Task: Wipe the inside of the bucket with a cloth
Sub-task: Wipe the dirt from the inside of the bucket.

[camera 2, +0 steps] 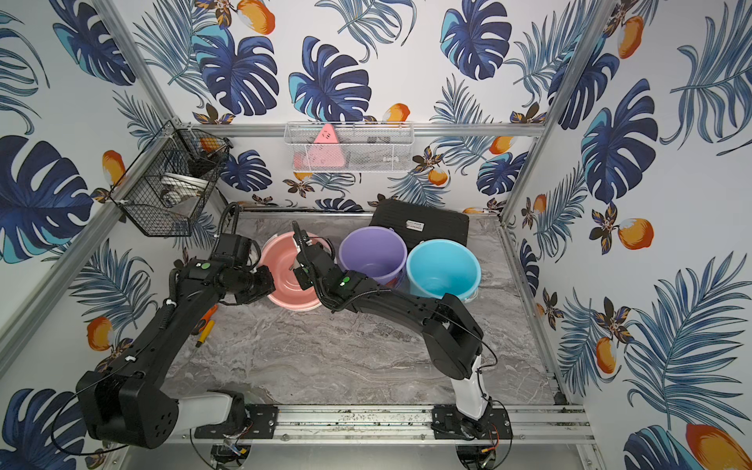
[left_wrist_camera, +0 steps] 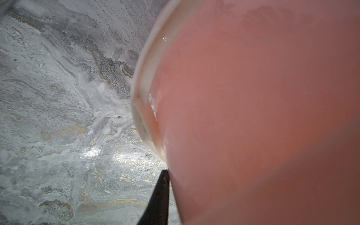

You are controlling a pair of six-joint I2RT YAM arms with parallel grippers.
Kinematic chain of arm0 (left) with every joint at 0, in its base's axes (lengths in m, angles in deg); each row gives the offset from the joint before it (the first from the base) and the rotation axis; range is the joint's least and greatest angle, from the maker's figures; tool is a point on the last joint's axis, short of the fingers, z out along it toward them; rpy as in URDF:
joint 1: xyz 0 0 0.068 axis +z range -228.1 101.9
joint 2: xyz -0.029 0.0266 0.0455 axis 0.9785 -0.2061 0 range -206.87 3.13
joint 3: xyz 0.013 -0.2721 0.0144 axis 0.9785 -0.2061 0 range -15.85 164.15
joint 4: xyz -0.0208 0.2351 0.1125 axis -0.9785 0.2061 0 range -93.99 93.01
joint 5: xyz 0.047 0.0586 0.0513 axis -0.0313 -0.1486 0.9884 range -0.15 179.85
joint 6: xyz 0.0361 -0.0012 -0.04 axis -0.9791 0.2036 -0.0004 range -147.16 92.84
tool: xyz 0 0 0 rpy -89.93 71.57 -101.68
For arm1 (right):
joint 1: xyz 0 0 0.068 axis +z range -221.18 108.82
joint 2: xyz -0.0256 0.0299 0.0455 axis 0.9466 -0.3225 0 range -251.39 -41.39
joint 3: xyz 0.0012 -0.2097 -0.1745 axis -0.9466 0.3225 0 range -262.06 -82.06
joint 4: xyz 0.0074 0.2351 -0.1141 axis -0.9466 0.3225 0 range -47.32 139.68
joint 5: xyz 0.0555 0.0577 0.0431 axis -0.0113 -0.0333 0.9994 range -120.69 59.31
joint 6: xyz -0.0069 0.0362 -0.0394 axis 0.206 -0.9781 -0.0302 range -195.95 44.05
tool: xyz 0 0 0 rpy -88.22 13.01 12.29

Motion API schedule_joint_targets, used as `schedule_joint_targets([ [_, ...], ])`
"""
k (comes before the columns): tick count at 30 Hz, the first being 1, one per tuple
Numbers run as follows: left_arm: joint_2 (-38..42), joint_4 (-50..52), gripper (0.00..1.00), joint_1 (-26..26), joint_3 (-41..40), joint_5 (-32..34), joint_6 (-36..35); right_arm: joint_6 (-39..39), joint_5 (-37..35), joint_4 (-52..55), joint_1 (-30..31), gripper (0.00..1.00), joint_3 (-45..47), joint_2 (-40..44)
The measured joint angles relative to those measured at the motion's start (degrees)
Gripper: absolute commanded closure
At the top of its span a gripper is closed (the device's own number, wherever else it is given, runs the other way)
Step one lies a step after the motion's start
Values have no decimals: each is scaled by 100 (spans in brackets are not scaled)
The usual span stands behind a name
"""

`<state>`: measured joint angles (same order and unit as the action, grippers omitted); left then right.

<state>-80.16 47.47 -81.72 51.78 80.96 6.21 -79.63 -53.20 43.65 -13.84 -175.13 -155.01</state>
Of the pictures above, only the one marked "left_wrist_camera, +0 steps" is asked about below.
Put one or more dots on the pink plastic bucket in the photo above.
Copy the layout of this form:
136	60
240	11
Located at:
254	106

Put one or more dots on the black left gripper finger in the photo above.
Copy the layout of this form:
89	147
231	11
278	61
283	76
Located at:
157	210

